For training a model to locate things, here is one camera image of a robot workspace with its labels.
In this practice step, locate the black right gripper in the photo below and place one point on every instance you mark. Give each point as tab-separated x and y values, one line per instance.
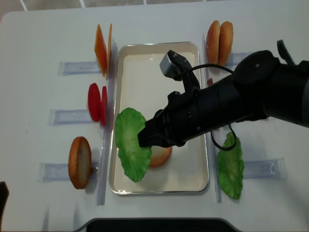
179	121

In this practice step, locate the green lettuce leaf front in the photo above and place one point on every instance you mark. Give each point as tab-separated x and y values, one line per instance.
135	160

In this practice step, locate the green lettuce leaf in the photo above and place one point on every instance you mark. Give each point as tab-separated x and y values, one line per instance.
135	160
230	166

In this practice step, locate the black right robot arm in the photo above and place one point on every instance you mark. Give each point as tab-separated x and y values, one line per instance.
259	87

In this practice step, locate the flat bread slice in tray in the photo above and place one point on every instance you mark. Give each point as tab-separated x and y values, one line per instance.
159	156

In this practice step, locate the right red tomato slice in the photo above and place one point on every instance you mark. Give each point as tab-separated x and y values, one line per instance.
103	106

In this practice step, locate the red tomato slice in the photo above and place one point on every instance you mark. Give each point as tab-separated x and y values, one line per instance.
94	102
103	106

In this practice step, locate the left red tomato slice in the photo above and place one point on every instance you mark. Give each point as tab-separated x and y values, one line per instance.
94	102

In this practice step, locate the upright bread slice left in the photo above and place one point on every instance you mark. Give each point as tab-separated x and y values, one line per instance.
79	165

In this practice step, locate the left brown meat patty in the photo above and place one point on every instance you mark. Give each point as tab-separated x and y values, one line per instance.
210	82

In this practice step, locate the green lettuce leaf rear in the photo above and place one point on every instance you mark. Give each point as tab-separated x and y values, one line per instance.
230	166

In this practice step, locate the left orange cheese slice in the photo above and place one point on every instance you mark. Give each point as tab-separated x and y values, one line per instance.
101	50

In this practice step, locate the orange cheese slice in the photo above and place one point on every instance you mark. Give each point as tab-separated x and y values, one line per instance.
109	49
101	50

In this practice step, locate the clear holder tomato row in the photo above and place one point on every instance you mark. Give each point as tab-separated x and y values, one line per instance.
67	117

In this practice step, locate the clear holder cheese row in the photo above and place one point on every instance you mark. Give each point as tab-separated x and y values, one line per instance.
74	68

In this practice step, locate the clear holder left bread row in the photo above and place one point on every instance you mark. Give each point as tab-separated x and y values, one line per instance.
49	172

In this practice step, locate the right orange cheese slice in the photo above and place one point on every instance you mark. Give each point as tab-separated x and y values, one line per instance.
109	49

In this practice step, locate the clear holder lettuce row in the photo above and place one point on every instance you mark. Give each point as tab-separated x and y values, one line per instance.
272	168

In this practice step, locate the white rectangular metal tray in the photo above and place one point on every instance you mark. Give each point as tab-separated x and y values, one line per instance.
142	86

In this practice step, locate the black base bottom edge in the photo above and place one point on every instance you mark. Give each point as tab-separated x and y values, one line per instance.
159	225

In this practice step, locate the left upright bun half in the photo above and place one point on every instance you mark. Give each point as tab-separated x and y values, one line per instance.
212	42

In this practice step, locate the upright bun half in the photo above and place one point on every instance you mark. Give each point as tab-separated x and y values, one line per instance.
225	42
212	42

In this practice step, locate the clear holder bun row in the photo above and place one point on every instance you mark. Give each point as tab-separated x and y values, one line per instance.
235	58

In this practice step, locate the right upright bun half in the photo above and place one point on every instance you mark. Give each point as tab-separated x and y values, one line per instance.
225	42

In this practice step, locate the dark object left edge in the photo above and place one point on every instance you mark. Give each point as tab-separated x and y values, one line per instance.
4	194

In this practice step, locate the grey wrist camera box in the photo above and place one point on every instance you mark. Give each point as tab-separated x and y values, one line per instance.
173	65

